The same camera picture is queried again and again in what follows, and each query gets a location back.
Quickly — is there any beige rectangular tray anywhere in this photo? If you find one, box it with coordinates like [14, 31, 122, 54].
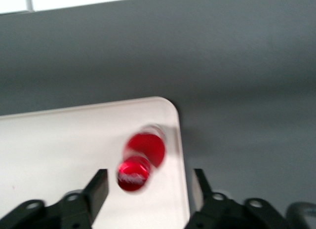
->
[0, 96, 191, 229]

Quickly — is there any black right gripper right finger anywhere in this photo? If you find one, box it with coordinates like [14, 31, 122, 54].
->
[189, 168, 292, 229]

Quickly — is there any red coke bottle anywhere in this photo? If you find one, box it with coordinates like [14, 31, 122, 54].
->
[116, 124, 166, 193]

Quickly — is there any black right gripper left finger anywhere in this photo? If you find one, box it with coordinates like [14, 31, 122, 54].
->
[0, 168, 110, 229]

